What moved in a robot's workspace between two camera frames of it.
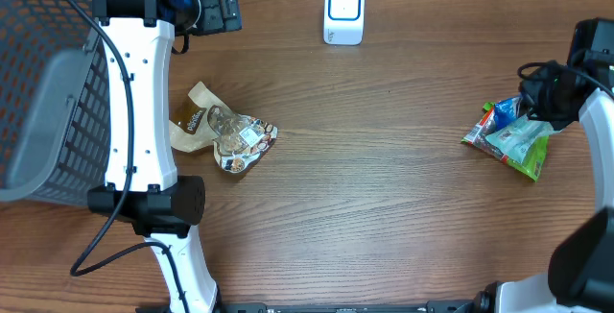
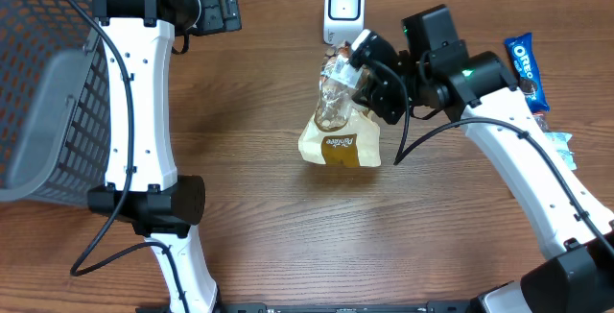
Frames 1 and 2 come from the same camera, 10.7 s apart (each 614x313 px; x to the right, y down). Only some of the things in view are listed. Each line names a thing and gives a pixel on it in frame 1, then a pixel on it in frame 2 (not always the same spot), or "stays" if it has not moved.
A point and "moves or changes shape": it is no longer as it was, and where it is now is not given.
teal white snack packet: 519,136 moves or changes shape
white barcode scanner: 343,12 stays
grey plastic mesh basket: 56,141 stays
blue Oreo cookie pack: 506,111 moves or changes shape
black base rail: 446,306 stays
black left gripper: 218,21 stays
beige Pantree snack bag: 204,120 -> 342,132
